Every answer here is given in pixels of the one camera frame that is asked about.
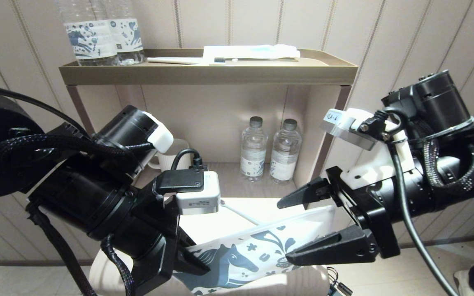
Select smooth black right camera cable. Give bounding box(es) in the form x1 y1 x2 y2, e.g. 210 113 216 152
358 106 462 296

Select white toothbrush black bristles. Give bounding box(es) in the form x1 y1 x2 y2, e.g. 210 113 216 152
147 57 238 65

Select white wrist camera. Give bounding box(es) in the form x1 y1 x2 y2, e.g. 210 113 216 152
321 108 398 151
175 171 221 215

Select brown open shelf cabinet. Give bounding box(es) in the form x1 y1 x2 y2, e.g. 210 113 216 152
58 49 358 198

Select pale grey toothbrush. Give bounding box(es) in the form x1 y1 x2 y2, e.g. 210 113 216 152
221 200 262 225

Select white blue packet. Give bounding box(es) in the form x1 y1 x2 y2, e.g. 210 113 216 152
202 44 301 60

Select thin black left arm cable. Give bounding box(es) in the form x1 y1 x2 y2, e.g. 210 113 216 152
0 83 91 138

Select short black left camera cable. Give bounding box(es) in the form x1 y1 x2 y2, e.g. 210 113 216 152
170 148 208 170

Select large clear water bottle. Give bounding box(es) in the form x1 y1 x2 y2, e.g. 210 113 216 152
55 0 119 66
103 0 145 65

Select white blue horse pouch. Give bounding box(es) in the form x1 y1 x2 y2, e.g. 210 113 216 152
173 205 338 296

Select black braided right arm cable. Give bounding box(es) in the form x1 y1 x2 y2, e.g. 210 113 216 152
423 138 474 197

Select black key bundle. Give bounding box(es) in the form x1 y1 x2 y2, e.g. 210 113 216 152
325 267 353 296

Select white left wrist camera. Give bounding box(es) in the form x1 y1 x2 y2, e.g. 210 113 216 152
175 171 221 215

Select white ribbed mug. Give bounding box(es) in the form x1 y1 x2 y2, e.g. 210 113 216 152
149 138 192 171

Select small clear water bottle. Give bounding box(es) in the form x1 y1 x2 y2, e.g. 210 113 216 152
269 119 302 184
240 116 268 182

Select black left camera bracket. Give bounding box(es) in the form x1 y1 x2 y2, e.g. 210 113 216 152
155 168 204 196

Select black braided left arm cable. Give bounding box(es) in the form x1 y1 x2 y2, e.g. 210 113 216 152
0 134 149 159
26 203 135 296

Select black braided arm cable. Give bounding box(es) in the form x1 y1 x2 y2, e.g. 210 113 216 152
26 203 135 296
423 138 474 197
0 134 149 159

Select white right camera bracket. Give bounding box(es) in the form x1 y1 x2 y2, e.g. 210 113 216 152
340 123 416 190

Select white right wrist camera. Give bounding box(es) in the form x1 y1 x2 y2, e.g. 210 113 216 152
321 108 398 151

